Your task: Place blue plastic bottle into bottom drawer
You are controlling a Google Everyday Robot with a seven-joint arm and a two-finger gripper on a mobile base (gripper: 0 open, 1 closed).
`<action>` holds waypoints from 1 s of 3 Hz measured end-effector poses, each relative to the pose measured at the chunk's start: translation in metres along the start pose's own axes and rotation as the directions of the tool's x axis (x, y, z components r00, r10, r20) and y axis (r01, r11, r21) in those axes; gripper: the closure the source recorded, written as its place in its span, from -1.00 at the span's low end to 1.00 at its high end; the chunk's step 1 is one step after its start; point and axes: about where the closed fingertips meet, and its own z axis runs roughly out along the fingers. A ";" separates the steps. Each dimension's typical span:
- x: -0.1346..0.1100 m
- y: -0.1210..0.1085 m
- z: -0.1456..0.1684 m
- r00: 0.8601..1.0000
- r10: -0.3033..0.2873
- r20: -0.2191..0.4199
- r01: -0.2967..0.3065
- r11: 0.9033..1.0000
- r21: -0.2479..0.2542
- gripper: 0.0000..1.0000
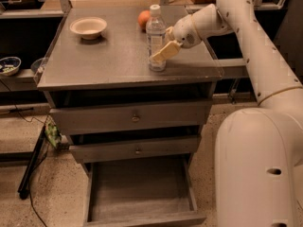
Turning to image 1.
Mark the green power strip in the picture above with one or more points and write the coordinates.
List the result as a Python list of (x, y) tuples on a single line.
[(53, 135)]

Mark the clear plastic water bottle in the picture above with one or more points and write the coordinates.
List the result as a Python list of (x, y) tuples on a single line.
[(155, 31)]

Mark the black metal floor bar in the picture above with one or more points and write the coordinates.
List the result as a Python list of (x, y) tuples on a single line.
[(23, 189)]

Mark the top grey drawer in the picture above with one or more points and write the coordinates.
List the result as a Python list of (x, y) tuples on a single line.
[(130, 117)]

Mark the bottom grey open drawer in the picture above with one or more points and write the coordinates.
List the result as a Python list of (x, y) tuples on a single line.
[(146, 192)]

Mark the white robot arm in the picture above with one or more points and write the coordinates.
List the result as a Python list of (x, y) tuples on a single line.
[(256, 149)]

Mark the orange fruit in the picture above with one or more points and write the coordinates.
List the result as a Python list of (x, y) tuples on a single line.
[(143, 18)]

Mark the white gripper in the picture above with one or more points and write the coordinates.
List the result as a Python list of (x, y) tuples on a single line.
[(185, 32)]

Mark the grey side shelf rail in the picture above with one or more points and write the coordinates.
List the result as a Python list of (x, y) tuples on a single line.
[(233, 68)]

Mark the blue patterned small bowl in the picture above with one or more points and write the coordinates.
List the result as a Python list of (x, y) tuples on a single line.
[(9, 66)]

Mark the middle grey drawer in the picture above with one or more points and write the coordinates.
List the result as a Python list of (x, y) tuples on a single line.
[(105, 152)]

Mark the white paper bowl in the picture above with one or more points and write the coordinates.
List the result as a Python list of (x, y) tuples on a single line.
[(88, 28)]

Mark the grey wooden drawer cabinet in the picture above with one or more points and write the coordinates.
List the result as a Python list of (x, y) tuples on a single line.
[(113, 69)]

